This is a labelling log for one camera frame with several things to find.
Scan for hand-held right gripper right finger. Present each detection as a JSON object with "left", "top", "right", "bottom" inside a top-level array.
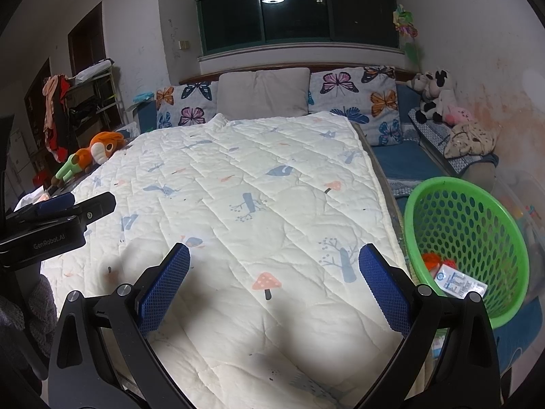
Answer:
[{"left": 358, "top": 243, "right": 501, "bottom": 409}]

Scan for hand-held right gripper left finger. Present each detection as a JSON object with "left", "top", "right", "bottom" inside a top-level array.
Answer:
[{"left": 48, "top": 242, "right": 191, "bottom": 409}]

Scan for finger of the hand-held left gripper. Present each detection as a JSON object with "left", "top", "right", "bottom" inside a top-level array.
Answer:
[
  {"left": 6, "top": 192, "right": 76, "bottom": 223},
  {"left": 43, "top": 192, "right": 116, "bottom": 233}
]

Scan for red mesh bag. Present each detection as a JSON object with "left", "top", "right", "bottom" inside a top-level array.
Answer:
[{"left": 421, "top": 252, "right": 458, "bottom": 279}]

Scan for green plastic basket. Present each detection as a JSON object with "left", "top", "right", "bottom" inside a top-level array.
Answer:
[{"left": 404, "top": 177, "right": 531, "bottom": 330}]

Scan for small white carton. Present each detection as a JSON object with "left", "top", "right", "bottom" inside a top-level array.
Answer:
[{"left": 435, "top": 263, "right": 488, "bottom": 299}]

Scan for person's left forearm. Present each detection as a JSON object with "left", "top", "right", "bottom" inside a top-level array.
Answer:
[{"left": 0, "top": 273, "right": 58, "bottom": 354}]

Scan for orange plush toy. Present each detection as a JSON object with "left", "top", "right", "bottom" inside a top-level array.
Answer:
[{"left": 53, "top": 131, "right": 128, "bottom": 186}]

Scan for hanging red pink clothes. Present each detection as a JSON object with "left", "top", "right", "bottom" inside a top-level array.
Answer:
[{"left": 43, "top": 74, "right": 73, "bottom": 163}]

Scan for metal shelf rack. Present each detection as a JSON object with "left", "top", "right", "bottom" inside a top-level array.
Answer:
[{"left": 64, "top": 59, "right": 124, "bottom": 137}]

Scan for blue side mattress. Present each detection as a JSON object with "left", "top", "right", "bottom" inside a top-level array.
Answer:
[{"left": 370, "top": 81, "right": 545, "bottom": 371}]

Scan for white quilted printed blanket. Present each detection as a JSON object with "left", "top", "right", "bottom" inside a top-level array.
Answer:
[{"left": 40, "top": 111, "right": 431, "bottom": 409}]

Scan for butterfly print pillow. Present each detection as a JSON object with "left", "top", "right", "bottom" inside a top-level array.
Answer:
[
  {"left": 307, "top": 66, "right": 403, "bottom": 146},
  {"left": 155, "top": 80, "right": 220, "bottom": 129}
]

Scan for blue patterned cushion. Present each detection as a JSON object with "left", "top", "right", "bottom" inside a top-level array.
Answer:
[{"left": 408, "top": 106, "right": 499, "bottom": 171}]

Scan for wooden headboard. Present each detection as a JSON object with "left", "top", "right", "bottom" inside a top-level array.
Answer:
[{"left": 179, "top": 63, "right": 409, "bottom": 85}]

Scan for clear plastic storage bin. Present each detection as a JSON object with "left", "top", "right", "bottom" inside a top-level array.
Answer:
[{"left": 494, "top": 168, "right": 545, "bottom": 303}]

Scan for dark wooden door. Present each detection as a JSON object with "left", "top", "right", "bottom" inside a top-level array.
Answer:
[{"left": 68, "top": 2, "right": 107, "bottom": 77}]

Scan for beige spotted cloth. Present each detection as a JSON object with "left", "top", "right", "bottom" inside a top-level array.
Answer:
[{"left": 443, "top": 121, "right": 499, "bottom": 159}]

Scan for pink plush toy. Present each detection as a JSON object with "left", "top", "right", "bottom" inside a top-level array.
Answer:
[{"left": 443, "top": 106, "right": 478, "bottom": 126}]

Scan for black white cow plush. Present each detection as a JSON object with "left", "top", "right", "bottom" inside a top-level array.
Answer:
[{"left": 415, "top": 68, "right": 456, "bottom": 124}]

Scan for grey pillow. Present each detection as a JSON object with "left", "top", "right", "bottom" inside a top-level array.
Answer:
[{"left": 217, "top": 67, "right": 311, "bottom": 119}]

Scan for grey white plush toy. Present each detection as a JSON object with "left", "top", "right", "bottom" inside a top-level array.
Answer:
[{"left": 406, "top": 72, "right": 431, "bottom": 92}]

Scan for dark window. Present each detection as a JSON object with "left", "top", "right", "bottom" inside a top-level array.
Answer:
[{"left": 197, "top": 0, "right": 399, "bottom": 54}]

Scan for colourful flower wall decoration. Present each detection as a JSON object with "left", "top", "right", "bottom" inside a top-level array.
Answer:
[{"left": 392, "top": 5, "right": 424, "bottom": 64}]

